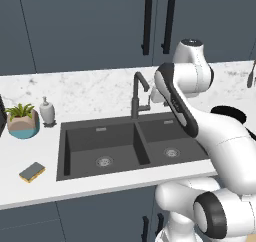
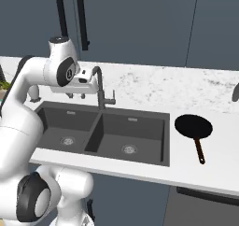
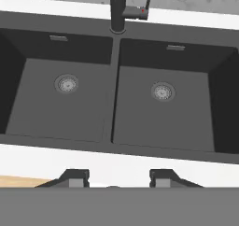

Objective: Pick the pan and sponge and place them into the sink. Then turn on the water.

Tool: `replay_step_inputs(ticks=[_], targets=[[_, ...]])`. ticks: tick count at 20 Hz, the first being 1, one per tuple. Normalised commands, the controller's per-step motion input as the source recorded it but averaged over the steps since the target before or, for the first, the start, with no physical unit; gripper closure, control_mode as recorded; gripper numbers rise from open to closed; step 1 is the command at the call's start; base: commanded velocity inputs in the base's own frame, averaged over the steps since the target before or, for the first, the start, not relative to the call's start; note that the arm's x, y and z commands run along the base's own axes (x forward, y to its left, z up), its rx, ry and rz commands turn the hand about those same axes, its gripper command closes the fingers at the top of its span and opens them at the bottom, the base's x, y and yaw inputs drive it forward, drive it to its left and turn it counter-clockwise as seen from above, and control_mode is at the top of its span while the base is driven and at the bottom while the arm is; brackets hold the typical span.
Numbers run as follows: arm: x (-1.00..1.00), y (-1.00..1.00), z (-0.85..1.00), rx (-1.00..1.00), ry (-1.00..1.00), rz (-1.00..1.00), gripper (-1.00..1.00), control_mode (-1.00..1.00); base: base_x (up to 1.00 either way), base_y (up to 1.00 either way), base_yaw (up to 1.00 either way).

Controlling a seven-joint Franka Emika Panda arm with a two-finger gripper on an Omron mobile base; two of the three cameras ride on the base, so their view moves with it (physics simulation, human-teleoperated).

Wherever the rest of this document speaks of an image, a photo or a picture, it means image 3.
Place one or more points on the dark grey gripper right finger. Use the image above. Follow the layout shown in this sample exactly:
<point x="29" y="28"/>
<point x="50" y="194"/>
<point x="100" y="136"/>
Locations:
<point x="162" y="176"/>

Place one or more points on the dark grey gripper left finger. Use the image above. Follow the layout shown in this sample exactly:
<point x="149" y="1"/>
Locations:
<point x="76" y="176"/>

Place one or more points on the dark grey double sink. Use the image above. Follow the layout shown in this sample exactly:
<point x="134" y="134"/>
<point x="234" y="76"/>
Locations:
<point x="118" y="89"/>

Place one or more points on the black sink tap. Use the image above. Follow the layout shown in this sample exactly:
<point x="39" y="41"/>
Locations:
<point x="119" y="8"/>

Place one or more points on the light wooden cupboard front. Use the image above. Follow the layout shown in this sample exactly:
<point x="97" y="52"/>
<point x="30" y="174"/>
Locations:
<point x="21" y="181"/>

